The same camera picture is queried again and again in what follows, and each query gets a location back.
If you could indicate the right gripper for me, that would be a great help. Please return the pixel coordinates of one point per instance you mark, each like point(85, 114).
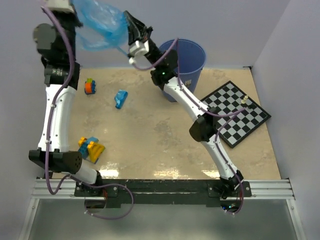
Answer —
point(137, 30)

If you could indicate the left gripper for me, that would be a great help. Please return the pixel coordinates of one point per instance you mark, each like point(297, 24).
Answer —
point(73, 17)

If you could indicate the single blue trash bag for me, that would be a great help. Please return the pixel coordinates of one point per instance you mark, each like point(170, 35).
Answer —
point(103, 26)

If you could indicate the blue trash bag roll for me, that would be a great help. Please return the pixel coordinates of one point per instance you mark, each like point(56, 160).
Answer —
point(120, 98)

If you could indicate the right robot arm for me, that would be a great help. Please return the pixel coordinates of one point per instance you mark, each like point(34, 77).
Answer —
point(203, 129)

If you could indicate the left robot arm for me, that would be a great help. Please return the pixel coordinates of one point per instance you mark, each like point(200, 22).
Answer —
point(56, 44)

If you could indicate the blue plastic trash bin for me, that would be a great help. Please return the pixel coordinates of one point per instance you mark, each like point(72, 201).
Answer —
point(192, 58)

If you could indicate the orange blue toy car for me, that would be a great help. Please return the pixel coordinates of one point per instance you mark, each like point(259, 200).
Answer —
point(90, 86)

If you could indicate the white chess piece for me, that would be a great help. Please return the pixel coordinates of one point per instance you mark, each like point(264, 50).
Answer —
point(244, 100)

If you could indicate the yellow blue toy block pile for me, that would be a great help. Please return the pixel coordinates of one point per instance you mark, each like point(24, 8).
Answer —
point(90, 149)

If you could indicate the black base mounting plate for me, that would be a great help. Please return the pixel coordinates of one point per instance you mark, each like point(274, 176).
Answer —
point(118, 192)

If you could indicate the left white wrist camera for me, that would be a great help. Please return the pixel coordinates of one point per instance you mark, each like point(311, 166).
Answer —
point(65, 6)

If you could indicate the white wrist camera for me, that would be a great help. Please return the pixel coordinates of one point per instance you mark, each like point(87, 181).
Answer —
point(137, 49)
point(65, 6)

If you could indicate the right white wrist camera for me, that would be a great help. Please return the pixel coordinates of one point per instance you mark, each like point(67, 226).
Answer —
point(137, 49)

